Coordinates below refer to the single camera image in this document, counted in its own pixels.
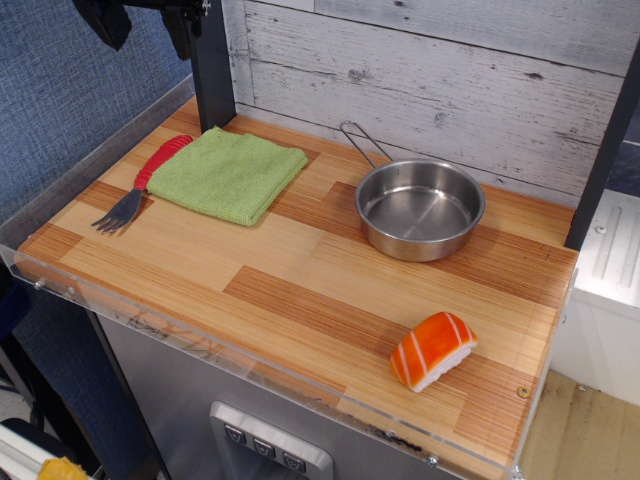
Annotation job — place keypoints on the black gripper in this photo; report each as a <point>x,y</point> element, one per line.
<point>110,21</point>

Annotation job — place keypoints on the green cloth napkin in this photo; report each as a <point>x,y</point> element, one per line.
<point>232,177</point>

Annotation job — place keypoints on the red-handled metal fork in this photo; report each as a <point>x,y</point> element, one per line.
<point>126,209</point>

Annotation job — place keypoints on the stainless steel pan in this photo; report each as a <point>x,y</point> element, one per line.
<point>418,210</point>

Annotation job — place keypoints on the stainless steel cabinet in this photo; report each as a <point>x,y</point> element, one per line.
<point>210,423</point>

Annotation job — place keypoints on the salmon nigiri sushi toy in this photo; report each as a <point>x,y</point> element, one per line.
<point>431,349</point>

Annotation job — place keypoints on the silver dispenser button panel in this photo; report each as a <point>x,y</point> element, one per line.
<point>233,427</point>

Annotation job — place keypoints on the yellow and black object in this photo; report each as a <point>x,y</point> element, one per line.
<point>53,469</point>

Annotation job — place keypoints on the clear acrylic front guard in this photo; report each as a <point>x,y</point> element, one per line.
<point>331,354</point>

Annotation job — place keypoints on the white appliance at right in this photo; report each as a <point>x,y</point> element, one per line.
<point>597,343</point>

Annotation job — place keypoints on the black left frame post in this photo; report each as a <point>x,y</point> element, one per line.
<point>211,67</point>

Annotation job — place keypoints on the black frame post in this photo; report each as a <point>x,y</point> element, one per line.
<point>211,67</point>
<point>605,159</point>

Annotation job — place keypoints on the black right frame post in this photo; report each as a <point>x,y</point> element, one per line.
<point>605,159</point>

